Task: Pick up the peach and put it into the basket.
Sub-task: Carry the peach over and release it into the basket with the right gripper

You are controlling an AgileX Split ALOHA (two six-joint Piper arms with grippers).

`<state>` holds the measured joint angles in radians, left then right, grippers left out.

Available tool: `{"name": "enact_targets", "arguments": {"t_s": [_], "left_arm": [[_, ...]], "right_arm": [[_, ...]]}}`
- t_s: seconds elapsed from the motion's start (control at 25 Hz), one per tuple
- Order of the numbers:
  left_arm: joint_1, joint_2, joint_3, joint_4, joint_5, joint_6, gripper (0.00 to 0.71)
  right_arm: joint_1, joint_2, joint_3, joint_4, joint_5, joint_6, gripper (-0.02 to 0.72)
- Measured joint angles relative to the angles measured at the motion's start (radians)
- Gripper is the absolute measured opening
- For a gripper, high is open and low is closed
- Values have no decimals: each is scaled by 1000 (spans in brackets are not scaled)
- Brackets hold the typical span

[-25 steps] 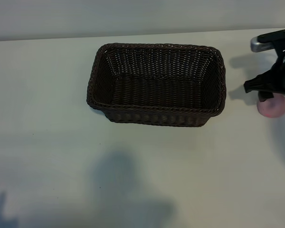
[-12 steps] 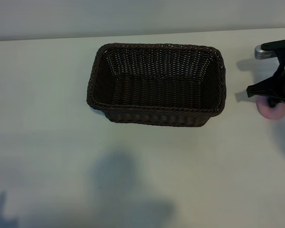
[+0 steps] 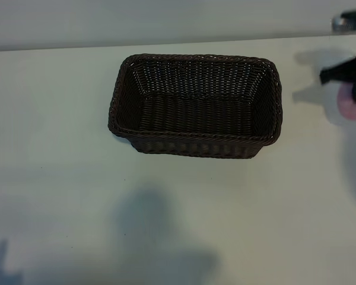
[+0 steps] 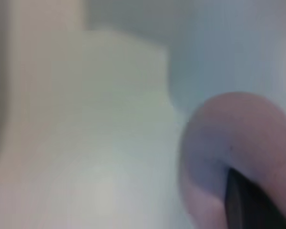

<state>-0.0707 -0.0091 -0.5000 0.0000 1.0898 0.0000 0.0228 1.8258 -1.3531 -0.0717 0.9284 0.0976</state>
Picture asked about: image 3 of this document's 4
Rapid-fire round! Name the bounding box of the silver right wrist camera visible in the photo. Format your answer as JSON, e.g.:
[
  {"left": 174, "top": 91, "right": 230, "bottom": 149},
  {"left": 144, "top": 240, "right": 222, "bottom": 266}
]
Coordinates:
[{"left": 332, "top": 16, "right": 356, "bottom": 32}]

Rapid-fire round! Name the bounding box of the pink peach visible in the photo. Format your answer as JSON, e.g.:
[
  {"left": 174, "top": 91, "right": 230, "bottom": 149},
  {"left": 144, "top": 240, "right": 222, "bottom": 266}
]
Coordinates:
[{"left": 336, "top": 83, "right": 356, "bottom": 121}]

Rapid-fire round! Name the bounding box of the dark brown wicker basket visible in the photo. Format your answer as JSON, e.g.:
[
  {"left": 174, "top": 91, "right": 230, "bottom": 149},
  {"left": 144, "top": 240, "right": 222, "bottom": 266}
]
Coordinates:
[{"left": 107, "top": 53, "right": 284, "bottom": 160}]

